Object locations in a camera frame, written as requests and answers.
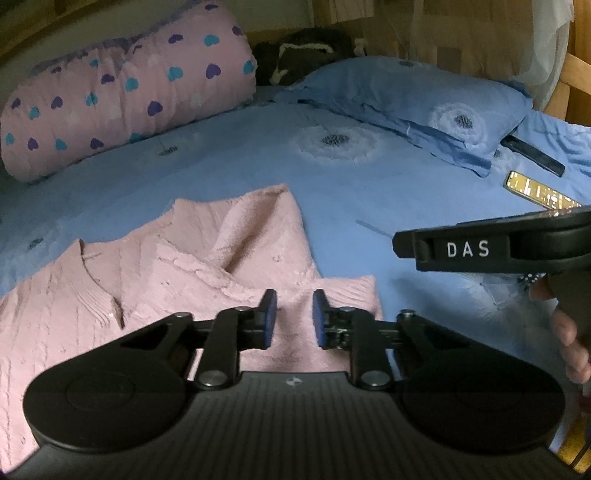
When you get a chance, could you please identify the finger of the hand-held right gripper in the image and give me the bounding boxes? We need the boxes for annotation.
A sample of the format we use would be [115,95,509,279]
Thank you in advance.
[392,229,512,273]

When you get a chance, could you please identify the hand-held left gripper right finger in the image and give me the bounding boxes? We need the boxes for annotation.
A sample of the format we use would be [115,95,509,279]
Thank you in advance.
[312,288,468,391]

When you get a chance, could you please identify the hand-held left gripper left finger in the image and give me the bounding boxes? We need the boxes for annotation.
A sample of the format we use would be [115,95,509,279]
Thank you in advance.
[117,288,279,391]

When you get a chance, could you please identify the pink knitted sweater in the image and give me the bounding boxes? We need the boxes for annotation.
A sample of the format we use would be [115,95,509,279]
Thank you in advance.
[0,184,384,468]

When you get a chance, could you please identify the person's right hand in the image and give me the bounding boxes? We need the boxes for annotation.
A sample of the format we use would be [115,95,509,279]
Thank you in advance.
[529,276,591,385]

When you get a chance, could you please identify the smartphone with lit screen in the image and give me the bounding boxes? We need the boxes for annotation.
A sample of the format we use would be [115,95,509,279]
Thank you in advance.
[504,170,583,211]

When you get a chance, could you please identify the black remote control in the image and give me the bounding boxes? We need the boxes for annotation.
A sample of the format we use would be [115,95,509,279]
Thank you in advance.
[501,134,566,178]

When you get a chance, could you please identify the blue dandelion-print bed sheet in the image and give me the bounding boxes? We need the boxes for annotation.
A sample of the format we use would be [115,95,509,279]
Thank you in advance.
[0,87,591,462]

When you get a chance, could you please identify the blue dandelion-print pillow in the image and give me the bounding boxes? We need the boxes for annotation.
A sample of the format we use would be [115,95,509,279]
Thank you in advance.
[274,56,534,178]

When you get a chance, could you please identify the white mosquito net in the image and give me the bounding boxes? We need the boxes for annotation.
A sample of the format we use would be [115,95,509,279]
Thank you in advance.
[314,0,576,112]

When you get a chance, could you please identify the pink heart-print rolled quilt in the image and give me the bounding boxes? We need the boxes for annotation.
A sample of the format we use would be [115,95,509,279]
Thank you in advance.
[0,6,258,184]

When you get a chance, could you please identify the wooden bed frame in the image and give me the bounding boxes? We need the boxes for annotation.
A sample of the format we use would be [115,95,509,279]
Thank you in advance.
[544,50,591,128]

